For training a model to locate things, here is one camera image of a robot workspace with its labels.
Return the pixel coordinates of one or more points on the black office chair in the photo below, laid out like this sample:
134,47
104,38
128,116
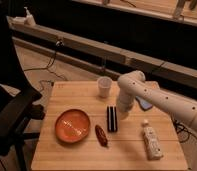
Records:
16,97

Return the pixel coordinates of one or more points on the translucent plastic cup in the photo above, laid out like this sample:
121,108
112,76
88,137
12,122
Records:
104,86

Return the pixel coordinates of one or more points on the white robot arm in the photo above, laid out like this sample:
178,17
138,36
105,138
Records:
133,84

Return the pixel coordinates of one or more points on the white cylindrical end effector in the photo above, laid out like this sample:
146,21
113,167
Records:
122,115

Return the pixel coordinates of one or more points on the white pump bottle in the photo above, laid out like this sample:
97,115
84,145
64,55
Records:
29,18

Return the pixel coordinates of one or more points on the black whiteboard eraser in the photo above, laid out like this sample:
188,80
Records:
112,119

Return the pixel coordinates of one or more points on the white tube bottle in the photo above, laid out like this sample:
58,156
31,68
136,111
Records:
153,148

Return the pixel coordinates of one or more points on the orange bowl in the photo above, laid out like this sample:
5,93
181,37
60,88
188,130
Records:
72,126

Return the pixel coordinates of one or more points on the brown oblong object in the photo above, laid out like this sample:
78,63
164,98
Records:
101,136

